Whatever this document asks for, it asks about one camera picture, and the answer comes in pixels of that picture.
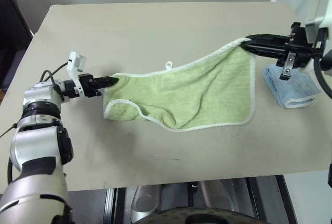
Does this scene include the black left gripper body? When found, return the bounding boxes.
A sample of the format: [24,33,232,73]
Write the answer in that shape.
[77,73,103,99]

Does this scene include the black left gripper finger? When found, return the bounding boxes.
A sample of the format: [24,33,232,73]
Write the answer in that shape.
[93,76,120,85]
[94,82,118,91]

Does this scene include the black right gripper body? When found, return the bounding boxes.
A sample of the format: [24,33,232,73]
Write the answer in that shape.
[276,21,319,69]

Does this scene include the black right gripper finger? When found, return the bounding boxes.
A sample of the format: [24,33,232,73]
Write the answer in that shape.
[245,34,289,47]
[242,41,288,60]

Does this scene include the green towel with white trim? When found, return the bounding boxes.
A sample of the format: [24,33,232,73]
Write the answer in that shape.
[103,37,257,133]

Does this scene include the folded blue towel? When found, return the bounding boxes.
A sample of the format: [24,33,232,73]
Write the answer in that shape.
[263,64,322,109]

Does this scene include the silver robot body shell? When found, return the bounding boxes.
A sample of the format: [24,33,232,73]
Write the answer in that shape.
[129,178,257,223]

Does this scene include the black round disc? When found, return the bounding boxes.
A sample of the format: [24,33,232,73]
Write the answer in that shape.
[146,207,262,224]

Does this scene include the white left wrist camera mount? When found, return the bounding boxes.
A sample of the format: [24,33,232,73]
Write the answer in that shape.
[66,51,88,97]

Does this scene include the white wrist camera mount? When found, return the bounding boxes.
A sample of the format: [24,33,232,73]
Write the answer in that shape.
[66,51,88,97]
[305,0,330,45]

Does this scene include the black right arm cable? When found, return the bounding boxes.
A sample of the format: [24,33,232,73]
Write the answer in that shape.
[313,28,332,99]

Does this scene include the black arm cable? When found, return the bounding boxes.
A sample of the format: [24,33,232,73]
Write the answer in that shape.
[313,28,332,99]
[7,62,70,185]

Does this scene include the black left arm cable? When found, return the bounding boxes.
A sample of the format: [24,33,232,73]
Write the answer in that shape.
[7,62,70,185]

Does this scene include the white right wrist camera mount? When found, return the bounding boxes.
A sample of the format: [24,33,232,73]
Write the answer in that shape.
[305,0,330,45]

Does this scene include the black cable tie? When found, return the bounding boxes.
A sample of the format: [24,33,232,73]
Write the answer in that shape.
[0,123,18,138]

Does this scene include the black table frame bar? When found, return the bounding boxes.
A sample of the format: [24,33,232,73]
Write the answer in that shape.
[245,175,298,224]
[104,187,127,224]

